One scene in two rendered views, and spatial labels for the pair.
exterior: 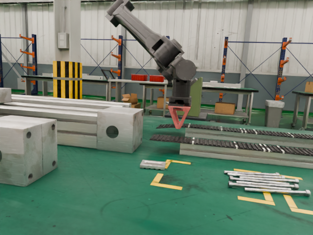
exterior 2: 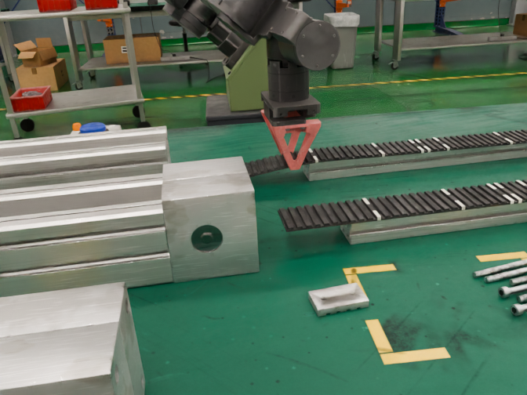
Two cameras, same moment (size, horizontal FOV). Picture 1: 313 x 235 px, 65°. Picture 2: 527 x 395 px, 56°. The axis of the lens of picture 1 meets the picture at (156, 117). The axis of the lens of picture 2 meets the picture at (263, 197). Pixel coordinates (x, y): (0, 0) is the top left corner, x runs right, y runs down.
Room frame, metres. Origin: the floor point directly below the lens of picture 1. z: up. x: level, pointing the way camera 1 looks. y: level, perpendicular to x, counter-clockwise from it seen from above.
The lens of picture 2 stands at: (0.14, 0.18, 1.07)
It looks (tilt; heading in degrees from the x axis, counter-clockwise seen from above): 25 degrees down; 342
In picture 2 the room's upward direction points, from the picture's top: 3 degrees counter-clockwise
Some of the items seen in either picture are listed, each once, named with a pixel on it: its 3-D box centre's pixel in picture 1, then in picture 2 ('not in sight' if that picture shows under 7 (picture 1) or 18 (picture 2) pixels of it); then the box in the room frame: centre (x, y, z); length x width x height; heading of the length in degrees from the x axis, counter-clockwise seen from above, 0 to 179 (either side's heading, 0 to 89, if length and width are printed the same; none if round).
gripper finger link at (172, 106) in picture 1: (179, 113); (292, 135); (0.77, -0.07, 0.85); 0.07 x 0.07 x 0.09; 80
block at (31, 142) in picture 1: (22, 145); (57, 376); (0.43, 0.24, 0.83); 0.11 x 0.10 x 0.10; 169
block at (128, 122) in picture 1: (122, 127); (208, 211); (0.63, 0.09, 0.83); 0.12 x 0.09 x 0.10; 170
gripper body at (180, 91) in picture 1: (181, 90); (288, 84); (0.78, -0.07, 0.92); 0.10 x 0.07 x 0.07; 170
